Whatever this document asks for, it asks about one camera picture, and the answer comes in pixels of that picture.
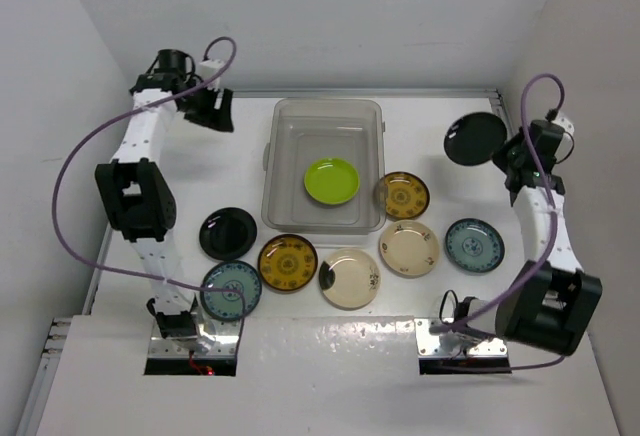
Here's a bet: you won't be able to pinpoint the cream plate black brush mark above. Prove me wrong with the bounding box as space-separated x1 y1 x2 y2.
318 248 381 310

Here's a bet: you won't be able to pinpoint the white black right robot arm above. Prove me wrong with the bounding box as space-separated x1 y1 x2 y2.
443 113 602 357

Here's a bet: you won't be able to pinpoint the black glossy plate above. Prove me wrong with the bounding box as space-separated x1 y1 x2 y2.
443 112 507 166
199 207 257 261

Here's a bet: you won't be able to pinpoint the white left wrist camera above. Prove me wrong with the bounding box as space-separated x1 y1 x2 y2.
197 59 226 91

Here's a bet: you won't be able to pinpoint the clear plastic bin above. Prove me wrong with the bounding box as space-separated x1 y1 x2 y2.
262 99 386 234

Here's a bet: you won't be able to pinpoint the metal base plate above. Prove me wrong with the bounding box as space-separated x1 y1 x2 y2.
414 318 508 361
147 319 240 360

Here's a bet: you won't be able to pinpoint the blue white floral plate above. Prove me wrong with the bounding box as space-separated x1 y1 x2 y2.
200 260 262 322
444 218 506 274

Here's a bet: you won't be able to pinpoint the cream plate red black characters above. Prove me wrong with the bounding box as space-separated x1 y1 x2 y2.
379 220 440 278

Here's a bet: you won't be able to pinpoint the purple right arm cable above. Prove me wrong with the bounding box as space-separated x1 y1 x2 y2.
429 73 569 373

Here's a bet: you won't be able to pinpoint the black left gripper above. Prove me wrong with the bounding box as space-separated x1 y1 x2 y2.
179 79 233 133

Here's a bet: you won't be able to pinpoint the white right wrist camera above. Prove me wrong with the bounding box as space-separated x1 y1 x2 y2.
545 109 575 138

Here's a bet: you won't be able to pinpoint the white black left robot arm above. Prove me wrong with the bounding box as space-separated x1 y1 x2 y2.
95 49 234 349

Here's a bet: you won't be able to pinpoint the yellow patterned plate dark rim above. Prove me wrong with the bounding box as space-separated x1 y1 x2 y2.
379 171 431 220

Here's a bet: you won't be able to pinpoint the lime green plate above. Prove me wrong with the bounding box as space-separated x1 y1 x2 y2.
303 157 360 206

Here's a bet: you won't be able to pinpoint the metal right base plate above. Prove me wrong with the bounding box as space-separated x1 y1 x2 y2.
414 318 508 361

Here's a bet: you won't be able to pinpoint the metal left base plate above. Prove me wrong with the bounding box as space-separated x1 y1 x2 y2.
147 319 240 360

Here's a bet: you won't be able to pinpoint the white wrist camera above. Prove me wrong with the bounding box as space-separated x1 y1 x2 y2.
545 109 575 138
197 59 226 91

